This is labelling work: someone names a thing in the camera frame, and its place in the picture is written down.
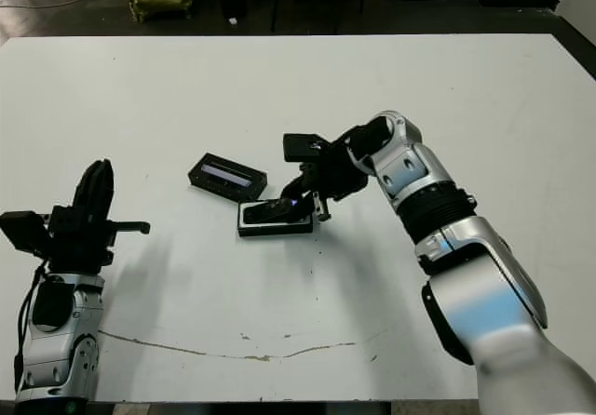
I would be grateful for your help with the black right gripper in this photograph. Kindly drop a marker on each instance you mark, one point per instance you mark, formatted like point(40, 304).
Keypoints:
point(337, 173)

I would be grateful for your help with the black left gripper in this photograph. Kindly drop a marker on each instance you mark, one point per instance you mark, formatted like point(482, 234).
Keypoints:
point(81, 245)

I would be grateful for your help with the black camera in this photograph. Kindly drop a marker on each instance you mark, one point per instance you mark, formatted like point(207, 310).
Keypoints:
point(265, 210)

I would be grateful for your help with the black box lid with print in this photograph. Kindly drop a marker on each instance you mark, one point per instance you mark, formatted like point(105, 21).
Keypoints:
point(228, 178)

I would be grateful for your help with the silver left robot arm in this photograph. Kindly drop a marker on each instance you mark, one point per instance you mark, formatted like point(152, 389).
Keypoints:
point(56, 345)

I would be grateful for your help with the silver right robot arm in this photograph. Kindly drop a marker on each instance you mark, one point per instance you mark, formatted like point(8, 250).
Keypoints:
point(410, 164)

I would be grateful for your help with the black box base white lining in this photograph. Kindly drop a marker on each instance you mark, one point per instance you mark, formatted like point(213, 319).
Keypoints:
point(274, 230)

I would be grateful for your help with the white door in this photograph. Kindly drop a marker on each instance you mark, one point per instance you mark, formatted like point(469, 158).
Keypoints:
point(584, 1)

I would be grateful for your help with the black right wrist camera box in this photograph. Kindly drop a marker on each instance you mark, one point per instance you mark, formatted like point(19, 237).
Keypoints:
point(302, 147)

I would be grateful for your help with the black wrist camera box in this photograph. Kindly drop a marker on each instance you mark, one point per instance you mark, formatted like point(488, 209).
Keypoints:
point(23, 233)
point(302, 147)

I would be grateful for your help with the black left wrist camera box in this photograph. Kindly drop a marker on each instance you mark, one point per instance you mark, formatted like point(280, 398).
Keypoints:
point(23, 233)

